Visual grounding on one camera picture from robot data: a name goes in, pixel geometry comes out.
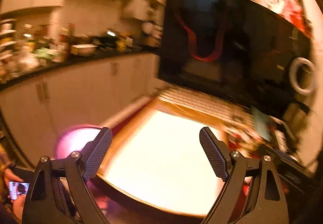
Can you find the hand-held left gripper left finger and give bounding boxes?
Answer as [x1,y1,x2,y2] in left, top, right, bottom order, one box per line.
[22,127,113,224]

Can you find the smartphone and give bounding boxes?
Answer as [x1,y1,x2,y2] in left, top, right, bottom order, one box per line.
[8,181,31,200]

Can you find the pink round stool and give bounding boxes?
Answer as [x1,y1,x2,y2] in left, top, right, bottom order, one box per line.
[54,124,109,161]

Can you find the blue booklet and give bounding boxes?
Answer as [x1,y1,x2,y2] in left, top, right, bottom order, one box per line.
[251,108,272,142]

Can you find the white lower cabinets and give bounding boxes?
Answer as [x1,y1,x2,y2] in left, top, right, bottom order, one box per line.
[0,53,164,166]

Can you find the white keyboard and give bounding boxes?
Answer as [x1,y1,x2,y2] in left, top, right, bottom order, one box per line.
[158,85,253,126]

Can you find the white bowl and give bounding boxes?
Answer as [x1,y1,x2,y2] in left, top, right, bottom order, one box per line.
[71,44,98,56]

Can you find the white ring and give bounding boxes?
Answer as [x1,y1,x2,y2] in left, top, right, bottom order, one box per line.
[289,57,317,95]

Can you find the row of kitchen counter items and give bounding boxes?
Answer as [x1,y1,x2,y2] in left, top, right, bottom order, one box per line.
[0,19,162,83]

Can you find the black bag with red handles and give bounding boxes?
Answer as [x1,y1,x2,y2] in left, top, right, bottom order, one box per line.
[158,0,315,114]

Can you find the red wall poster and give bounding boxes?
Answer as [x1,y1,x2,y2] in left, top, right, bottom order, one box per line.
[265,0,313,38]

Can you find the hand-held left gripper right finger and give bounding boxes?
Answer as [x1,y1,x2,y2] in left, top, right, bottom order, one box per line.
[199,127,289,224]

